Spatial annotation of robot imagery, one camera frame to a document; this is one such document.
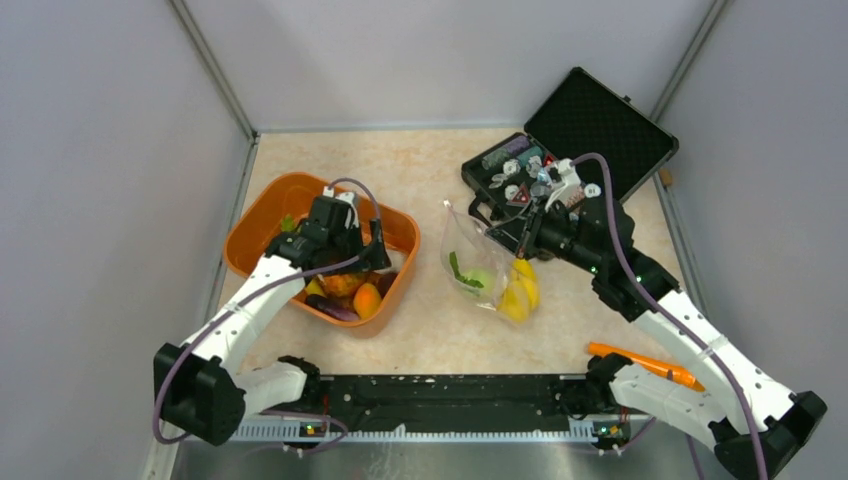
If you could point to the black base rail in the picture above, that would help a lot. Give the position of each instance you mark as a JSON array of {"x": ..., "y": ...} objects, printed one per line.
[{"x": 469, "y": 403}]

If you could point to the purple eggplant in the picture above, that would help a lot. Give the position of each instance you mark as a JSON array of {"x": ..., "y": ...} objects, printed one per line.
[{"x": 331, "y": 308}]

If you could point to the orange carrot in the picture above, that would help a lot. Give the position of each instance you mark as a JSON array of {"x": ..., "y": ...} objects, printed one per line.
[{"x": 678, "y": 373}]

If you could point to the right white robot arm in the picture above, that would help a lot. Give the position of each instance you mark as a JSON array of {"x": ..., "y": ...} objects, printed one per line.
[{"x": 752, "y": 423}]

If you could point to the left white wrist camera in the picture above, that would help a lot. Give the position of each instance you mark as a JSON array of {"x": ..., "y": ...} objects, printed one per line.
[{"x": 350, "y": 200}]

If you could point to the yellow bell pepper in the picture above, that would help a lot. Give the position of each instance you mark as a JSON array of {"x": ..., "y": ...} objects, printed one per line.
[{"x": 519, "y": 300}]

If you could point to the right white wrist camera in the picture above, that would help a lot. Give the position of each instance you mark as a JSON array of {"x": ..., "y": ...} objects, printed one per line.
[{"x": 565, "y": 184}]

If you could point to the white radish with leaves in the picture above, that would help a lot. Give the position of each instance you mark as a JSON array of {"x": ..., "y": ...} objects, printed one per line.
[{"x": 478, "y": 281}]

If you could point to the black open carrying case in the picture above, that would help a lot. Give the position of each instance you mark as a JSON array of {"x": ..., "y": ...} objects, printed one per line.
[{"x": 581, "y": 115}]

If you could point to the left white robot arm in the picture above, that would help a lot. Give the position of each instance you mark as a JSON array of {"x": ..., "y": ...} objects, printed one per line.
[{"x": 198, "y": 386}]

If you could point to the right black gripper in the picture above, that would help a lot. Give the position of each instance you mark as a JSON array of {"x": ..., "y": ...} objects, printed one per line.
[{"x": 520, "y": 234}]

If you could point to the yellow banana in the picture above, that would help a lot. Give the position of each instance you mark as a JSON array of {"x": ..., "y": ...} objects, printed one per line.
[{"x": 315, "y": 287}]

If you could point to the orange plastic basket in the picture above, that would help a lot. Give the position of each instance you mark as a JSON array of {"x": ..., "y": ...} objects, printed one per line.
[{"x": 293, "y": 194}]

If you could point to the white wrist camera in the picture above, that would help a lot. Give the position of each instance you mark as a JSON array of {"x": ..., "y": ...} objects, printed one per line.
[
  {"x": 350, "y": 200},
  {"x": 565, "y": 184}
]

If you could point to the orange pineapple toy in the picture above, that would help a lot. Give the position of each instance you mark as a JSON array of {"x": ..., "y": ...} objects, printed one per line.
[{"x": 342, "y": 285}]

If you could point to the clear zip top bag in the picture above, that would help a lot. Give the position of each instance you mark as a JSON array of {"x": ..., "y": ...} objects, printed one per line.
[{"x": 465, "y": 236}]

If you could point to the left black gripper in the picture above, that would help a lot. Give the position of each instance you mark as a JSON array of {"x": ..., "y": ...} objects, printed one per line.
[{"x": 372, "y": 256}]

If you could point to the orange yellow mango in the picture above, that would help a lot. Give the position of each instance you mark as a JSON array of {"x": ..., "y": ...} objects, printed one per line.
[{"x": 366, "y": 301}]

